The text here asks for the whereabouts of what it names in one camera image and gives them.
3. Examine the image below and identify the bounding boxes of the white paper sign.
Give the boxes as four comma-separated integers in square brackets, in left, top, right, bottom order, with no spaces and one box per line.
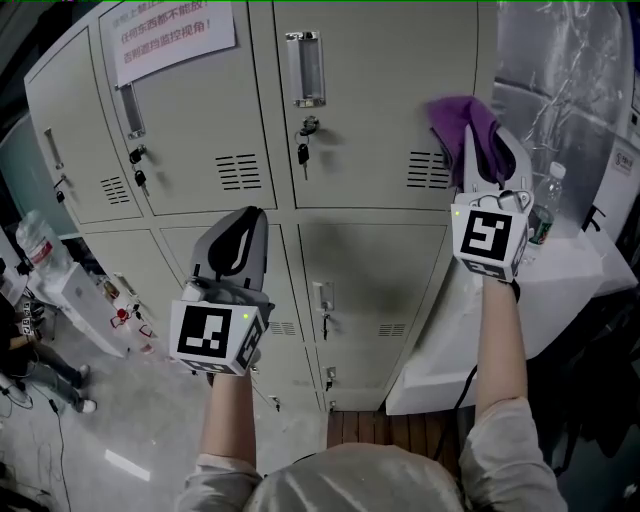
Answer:
[98,0,238,88]

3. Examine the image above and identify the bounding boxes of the person's left forearm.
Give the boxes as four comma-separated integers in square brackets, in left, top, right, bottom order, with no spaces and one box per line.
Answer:
[199,370,259,474]

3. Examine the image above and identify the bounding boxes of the purple cloth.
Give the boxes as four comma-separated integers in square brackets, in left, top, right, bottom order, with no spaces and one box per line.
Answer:
[424,95,516,189]

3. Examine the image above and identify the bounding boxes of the person's right forearm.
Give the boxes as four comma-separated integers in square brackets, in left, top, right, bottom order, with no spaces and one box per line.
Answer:
[471,275,529,419]

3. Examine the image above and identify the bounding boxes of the white machine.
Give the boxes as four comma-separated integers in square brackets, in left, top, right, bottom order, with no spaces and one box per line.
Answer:
[591,107,640,237]

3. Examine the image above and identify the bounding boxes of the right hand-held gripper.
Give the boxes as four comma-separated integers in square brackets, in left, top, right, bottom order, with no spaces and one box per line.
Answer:
[449,124,535,284]

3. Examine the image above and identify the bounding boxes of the bank of grey locker doors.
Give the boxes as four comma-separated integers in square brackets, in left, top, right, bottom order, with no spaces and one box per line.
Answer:
[23,0,499,414]

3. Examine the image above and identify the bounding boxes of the clear plastic bottle white cap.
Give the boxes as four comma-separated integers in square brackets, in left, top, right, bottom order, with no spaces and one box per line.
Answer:
[531,160,568,217]

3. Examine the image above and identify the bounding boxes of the green label bottle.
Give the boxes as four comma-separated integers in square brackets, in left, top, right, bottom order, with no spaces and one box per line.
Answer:
[528,206,556,247]

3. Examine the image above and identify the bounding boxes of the white table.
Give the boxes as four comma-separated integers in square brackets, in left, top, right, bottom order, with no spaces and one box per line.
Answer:
[384,223,640,417]

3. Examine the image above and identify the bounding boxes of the large chrome recessed door handle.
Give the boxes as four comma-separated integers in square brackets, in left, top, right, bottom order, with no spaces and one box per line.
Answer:
[285,30,328,108]

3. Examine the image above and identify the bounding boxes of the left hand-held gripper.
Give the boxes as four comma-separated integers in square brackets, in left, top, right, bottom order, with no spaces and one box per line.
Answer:
[168,205,276,377]

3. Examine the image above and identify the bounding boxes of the person's grey shirt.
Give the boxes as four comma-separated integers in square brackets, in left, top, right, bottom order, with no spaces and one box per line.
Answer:
[173,397,569,512]

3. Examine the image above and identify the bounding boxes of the small chrome door handle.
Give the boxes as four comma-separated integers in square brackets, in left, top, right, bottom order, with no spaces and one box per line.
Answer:
[312,280,336,314]

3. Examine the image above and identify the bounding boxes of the silver foil covered panel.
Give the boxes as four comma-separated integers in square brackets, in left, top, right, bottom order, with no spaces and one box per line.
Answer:
[491,0,637,232]

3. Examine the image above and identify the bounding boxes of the large water bottle red label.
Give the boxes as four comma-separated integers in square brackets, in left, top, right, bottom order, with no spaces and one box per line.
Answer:
[15,209,72,275]

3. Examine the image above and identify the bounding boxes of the red and white tools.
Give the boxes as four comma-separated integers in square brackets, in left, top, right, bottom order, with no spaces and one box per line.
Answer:
[97,272,157,356]

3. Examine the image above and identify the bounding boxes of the thin black floor cable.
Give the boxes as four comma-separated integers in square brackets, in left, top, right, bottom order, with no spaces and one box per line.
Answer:
[28,383,72,504]

